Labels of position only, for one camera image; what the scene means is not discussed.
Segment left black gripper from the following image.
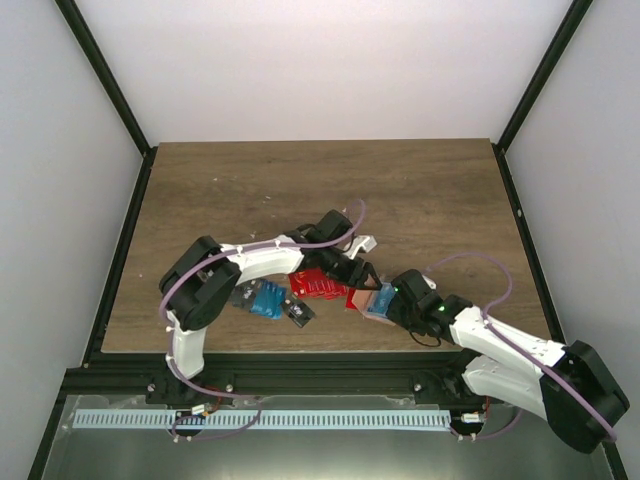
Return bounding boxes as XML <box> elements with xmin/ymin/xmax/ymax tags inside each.
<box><xmin>318</xmin><ymin>245</ymin><xmax>378</xmax><ymax>290</ymax></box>

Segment pink leather card holder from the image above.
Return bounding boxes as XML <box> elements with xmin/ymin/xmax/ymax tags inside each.
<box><xmin>354</xmin><ymin>282</ymin><xmax>397</xmax><ymax>325</ymax></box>

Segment black VIP card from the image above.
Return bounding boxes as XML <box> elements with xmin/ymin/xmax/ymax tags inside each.
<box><xmin>281</xmin><ymin>296</ymin><xmax>316</xmax><ymax>328</ymax></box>

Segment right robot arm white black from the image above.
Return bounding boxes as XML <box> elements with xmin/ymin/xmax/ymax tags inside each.
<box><xmin>386</xmin><ymin>269</ymin><xmax>629</xmax><ymax>453</ymax></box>

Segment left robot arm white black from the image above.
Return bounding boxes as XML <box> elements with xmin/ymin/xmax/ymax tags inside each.
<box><xmin>159</xmin><ymin>210</ymin><xmax>382</xmax><ymax>404</ymax></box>

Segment lone red card magnetic stripe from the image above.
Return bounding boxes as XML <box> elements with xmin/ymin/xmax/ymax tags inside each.
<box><xmin>345</xmin><ymin>288</ymin><xmax>358</xmax><ymax>310</ymax></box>

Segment red VIP card pile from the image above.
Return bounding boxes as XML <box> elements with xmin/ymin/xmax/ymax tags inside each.
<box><xmin>288</xmin><ymin>268</ymin><xmax>348</xmax><ymax>300</ymax></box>

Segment blue card pile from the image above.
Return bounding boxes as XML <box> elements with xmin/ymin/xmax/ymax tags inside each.
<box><xmin>249</xmin><ymin>279</ymin><xmax>287</xmax><ymax>320</ymax></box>

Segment black card pile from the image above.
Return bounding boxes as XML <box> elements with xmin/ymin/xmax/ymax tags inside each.
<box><xmin>229</xmin><ymin>280</ymin><xmax>262</xmax><ymax>311</ymax></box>

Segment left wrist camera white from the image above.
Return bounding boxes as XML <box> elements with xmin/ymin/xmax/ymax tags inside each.
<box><xmin>344</xmin><ymin>235</ymin><xmax>377</xmax><ymax>259</ymax></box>

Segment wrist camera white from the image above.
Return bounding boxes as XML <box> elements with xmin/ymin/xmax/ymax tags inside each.
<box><xmin>344</xmin><ymin>235</ymin><xmax>377</xmax><ymax>259</ymax></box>
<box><xmin>422</xmin><ymin>275</ymin><xmax>437</xmax><ymax>290</ymax></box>

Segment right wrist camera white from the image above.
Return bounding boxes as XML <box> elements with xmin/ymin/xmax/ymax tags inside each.
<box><xmin>422</xmin><ymin>275</ymin><xmax>437</xmax><ymax>290</ymax></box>

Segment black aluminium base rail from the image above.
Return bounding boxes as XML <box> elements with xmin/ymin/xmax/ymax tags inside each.
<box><xmin>61</xmin><ymin>350</ymin><xmax>476</xmax><ymax>403</ymax></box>

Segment light blue slotted cable duct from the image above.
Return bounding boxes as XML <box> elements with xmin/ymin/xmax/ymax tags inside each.
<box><xmin>72</xmin><ymin>409</ymin><xmax>451</xmax><ymax>431</ymax></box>

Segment right black frame post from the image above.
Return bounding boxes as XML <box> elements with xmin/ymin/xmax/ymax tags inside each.
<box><xmin>497</xmin><ymin>0</ymin><xmax>595</xmax><ymax>151</ymax></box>

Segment black frame post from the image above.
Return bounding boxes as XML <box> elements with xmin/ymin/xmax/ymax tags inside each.
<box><xmin>497</xmin><ymin>0</ymin><xmax>595</xmax><ymax>151</ymax></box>
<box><xmin>54</xmin><ymin>0</ymin><xmax>153</xmax><ymax>156</ymax></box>

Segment left black frame post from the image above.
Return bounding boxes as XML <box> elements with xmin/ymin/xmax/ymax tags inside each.
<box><xmin>54</xmin><ymin>0</ymin><xmax>153</xmax><ymax>156</ymax></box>

